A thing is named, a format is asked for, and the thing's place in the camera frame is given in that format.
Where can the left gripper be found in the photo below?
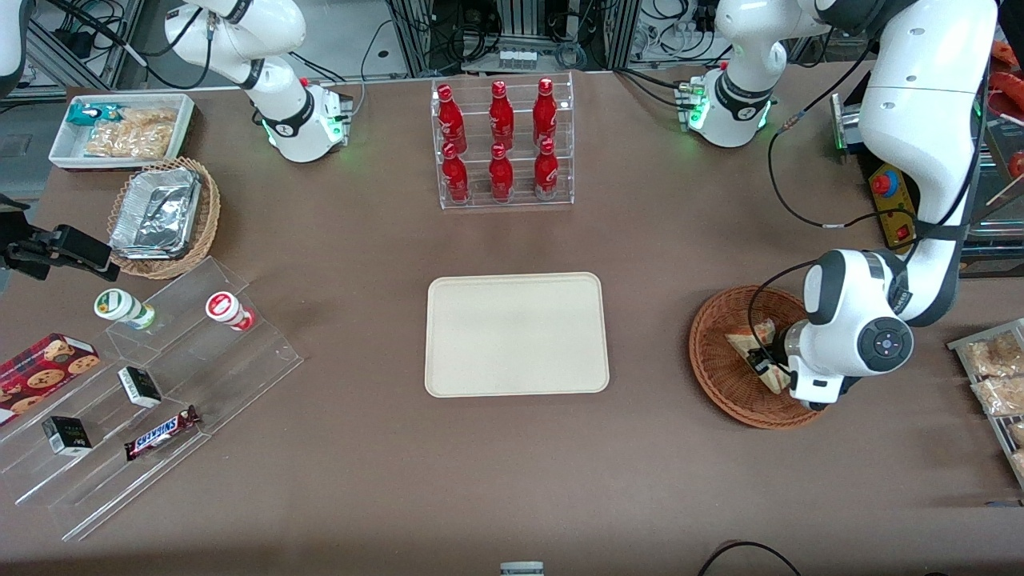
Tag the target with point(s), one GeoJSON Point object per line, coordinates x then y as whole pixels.
{"type": "Point", "coordinates": [761, 360]}

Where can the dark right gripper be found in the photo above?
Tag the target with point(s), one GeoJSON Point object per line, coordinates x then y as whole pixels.
{"type": "Point", "coordinates": [22, 248]}

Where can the triangular sandwich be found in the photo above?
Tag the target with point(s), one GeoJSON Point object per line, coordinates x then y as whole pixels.
{"type": "Point", "coordinates": [740, 342]}

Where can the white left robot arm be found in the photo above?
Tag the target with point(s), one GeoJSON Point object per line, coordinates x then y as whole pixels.
{"type": "Point", "coordinates": [920, 120]}

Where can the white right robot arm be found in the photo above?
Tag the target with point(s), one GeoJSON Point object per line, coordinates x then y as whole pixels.
{"type": "Point", "coordinates": [280, 88]}

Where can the round brown wicker basket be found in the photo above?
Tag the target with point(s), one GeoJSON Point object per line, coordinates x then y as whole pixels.
{"type": "Point", "coordinates": [720, 376]}

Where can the silver foil tray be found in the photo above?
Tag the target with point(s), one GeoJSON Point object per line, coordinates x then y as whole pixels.
{"type": "Point", "coordinates": [156, 212]}

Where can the oval light wicker basket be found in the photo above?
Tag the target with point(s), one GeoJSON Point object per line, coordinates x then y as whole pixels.
{"type": "Point", "coordinates": [210, 208]}

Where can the beige rectangular serving tray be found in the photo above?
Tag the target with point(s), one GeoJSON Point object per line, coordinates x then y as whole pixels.
{"type": "Point", "coordinates": [516, 336]}

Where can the green capped yogurt bottle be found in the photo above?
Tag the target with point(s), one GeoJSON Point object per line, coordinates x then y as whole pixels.
{"type": "Point", "coordinates": [120, 306]}

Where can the white rectangular snack bin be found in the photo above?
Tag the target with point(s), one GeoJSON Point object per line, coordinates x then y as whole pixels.
{"type": "Point", "coordinates": [64, 148]}

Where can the red cookie box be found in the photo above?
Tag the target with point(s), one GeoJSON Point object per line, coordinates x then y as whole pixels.
{"type": "Point", "coordinates": [40, 372]}

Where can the clear bag of crackers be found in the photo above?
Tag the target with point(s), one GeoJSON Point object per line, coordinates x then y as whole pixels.
{"type": "Point", "coordinates": [132, 132]}

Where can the green snack packet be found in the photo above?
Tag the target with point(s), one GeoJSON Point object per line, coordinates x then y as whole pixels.
{"type": "Point", "coordinates": [88, 114]}

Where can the small black white box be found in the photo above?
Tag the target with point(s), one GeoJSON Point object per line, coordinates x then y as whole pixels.
{"type": "Point", "coordinates": [140, 386]}

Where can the red capped yogurt bottle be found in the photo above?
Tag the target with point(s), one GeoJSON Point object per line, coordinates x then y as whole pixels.
{"type": "Point", "coordinates": [226, 310]}

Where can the small black green box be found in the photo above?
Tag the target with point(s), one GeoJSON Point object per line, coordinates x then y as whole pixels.
{"type": "Point", "coordinates": [66, 436]}

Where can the yellow emergency stop box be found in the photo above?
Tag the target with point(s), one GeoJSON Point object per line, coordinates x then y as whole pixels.
{"type": "Point", "coordinates": [896, 212]}

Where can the snickers chocolate bar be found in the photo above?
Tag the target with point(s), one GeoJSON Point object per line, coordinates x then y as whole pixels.
{"type": "Point", "coordinates": [160, 434]}

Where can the clear acrylic stepped display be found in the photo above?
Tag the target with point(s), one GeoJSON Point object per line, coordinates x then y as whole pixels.
{"type": "Point", "coordinates": [240, 376]}

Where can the clear packet of pastry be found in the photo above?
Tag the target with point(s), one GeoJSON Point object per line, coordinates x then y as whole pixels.
{"type": "Point", "coordinates": [1004, 396]}
{"type": "Point", "coordinates": [996, 356]}
{"type": "Point", "coordinates": [1019, 462]}
{"type": "Point", "coordinates": [1018, 432]}

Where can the black equipment stand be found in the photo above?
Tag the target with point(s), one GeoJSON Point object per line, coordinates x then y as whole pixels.
{"type": "Point", "coordinates": [996, 264]}

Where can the red cola bottle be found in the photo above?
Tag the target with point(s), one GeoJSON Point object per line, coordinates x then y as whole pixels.
{"type": "Point", "coordinates": [456, 178]}
{"type": "Point", "coordinates": [502, 112]}
{"type": "Point", "coordinates": [502, 176]}
{"type": "Point", "coordinates": [546, 174]}
{"type": "Point", "coordinates": [450, 116]}
{"type": "Point", "coordinates": [546, 112]}

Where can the clear acrylic bottle rack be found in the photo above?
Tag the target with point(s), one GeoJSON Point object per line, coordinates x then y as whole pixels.
{"type": "Point", "coordinates": [520, 200]}

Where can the small grey white device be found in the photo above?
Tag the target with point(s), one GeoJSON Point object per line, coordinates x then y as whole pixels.
{"type": "Point", "coordinates": [522, 569]}

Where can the orange red food items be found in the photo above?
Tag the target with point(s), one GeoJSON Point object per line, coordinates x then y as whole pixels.
{"type": "Point", "coordinates": [1010, 84]}

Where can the white power strip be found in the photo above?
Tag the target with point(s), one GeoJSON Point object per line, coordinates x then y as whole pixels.
{"type": "Point", "coordinates": [516, 58]}

